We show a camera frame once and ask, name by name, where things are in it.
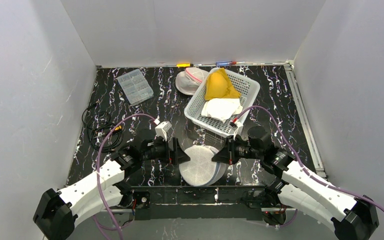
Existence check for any white mesh bag blue zipper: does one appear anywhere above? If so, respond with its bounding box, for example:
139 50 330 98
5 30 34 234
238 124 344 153
179 145 228 187

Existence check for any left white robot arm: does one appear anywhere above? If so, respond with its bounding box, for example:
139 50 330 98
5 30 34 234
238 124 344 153
32 136 191 240

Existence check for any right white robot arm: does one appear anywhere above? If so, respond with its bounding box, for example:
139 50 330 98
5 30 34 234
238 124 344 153
211 126 379 240

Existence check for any white bra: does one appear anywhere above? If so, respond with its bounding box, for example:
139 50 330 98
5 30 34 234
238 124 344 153
200 98 243 123

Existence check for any yellow bra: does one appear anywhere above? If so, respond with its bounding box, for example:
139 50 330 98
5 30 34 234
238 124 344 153
204 68 241 101

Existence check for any white mesh bag pink zipper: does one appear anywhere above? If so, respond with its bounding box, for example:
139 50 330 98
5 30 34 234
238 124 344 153
175 67 209 96

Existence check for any white plastic basket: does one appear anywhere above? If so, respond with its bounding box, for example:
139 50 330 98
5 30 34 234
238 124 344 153
184 70 260 138

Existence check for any clear plastic organizer box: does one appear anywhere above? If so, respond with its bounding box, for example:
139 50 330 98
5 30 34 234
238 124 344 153
116 69 154 106

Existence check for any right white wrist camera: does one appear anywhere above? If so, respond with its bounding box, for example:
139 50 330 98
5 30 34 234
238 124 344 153
229 118 244 140

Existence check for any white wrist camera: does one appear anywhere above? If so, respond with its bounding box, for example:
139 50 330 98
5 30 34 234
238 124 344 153
229 118 244 140
155 121 172 142

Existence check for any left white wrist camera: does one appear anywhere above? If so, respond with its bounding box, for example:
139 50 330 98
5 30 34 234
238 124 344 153
155 121 172 142

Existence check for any black base frame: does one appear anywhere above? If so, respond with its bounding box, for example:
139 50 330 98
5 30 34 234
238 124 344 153
111 186 287 225

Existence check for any black coiled cable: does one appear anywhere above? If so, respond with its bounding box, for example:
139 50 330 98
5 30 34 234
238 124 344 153
80 103 125 154

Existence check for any aluminium side rail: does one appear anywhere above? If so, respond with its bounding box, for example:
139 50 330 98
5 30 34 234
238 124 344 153
283 60 327 179

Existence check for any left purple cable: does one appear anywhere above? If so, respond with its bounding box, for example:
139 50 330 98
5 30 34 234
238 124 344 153
90 113 160 240

